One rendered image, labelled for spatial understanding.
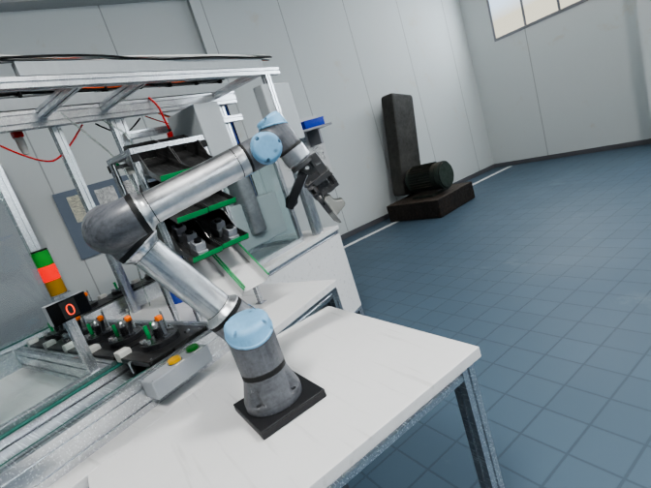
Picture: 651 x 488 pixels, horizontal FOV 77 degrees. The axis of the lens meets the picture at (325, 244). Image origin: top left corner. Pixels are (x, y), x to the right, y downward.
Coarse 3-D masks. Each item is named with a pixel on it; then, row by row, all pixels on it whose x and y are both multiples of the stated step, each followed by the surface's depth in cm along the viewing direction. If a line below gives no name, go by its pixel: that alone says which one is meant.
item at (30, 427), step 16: (112, 368) 143; (128, 368) 146; (144, 368) 143; (80, 384) 137; (96, 384) 138; (112, 384) 137; (48, 400) 130; (64, 400) 130; (80, 400) 133; (96, 400) 129; (32, 416) 125; (48, 416) 126; (64, 416) 125; (0, 432) 119; (16, 432) 120; (32, 432) 122; (48, 432) 118; (0, 448) 117; (16, 448) 114; (0, 464) 109
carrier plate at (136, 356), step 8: (184, 328) 154; (192, 328) 151; (200, 328) 148; (184, 336) 145; (192, 336) 144; (176, 344) 140; (136, 352) 144; (144, 352) 142; (152, 352) 139; (160, 352) 137; (168, 352) 137; (128, 360) 140; (136, 360) 137; (144, 360) 134; (152, 360) 132; (160, 360) 134
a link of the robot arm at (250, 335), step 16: (240, 320) 100; (256, 320) 98; (240, 336) 96; (256, 336) 96; (272, 336) 100; (240, 352) 97; (256, 352) 97; (272, 352) 99; (240, 368) 99; (256, 368) 97; (272, 368) 99
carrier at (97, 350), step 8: (128, 312) 167; (120, 320) 162; (112, 328) 163; (120, 328) 161; (136, 328) 167; (120, 336) 163; (128, 336) 159; (136, 336) 159; (144, 336) 160; (96, 344) 163; (104, 344) 167; (112, 344) 157; (120, 344) 157; (128, 344) 157; (136, 344) 154; (96, 352) 159; (104, 352) 156; (112, 352) 152
